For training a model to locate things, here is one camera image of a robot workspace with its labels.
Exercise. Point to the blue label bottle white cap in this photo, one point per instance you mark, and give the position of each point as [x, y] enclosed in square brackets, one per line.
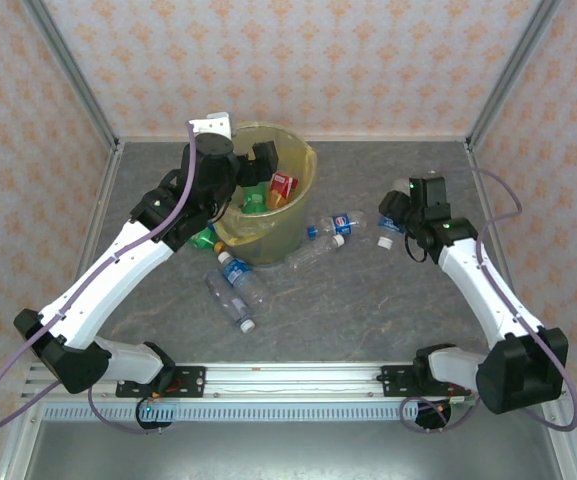
[235, 272]
[390, 227]

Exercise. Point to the green Sprite bottle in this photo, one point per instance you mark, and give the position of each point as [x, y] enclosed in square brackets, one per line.
[255, 204]

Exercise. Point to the red yellow label bottle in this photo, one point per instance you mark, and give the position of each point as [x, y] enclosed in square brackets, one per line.
[282, 187]

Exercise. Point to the green bottle orange cap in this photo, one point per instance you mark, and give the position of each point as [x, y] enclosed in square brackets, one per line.
[203, 240]

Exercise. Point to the bluish clear bottle white cap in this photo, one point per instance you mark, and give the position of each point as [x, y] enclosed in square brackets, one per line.
[228, 300]

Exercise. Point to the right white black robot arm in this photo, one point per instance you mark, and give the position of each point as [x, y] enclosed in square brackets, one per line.
[488, 295]

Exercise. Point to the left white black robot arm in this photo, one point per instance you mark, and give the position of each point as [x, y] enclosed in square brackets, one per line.
[98, 285]

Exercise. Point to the yellow plastic bin liner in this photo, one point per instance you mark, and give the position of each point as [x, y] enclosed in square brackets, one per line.
[293, 155]

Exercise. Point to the yellow plastic bin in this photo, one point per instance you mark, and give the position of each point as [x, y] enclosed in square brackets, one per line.
[273, 250]

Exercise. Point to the Pepsi label clear bottle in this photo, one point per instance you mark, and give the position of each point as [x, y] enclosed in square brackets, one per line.
[340, 223]

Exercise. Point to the grey metal sheet panel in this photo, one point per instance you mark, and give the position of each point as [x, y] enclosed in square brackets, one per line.
[293, 450]

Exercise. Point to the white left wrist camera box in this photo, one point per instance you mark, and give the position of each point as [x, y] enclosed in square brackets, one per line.
[213, 124]

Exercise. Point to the aluminium table side rail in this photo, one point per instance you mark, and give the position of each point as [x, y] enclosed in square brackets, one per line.
[109, 170]
[473, 160]

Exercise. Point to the aluminium table back rail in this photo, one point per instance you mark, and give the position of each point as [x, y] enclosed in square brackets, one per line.
[368, 138]

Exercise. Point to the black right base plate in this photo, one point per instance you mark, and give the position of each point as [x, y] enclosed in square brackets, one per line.
[393, 380]

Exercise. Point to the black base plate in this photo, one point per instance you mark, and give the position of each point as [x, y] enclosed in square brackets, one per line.
[393, 380]
[193, 380]

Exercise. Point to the aluminium frame post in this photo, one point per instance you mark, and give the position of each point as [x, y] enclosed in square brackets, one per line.
[512, 70]
[74, 70]

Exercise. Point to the aluminium mounting rail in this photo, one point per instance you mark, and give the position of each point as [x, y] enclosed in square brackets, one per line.
[293, 380]

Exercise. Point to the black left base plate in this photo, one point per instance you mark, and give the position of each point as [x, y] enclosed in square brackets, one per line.
[193, 380]

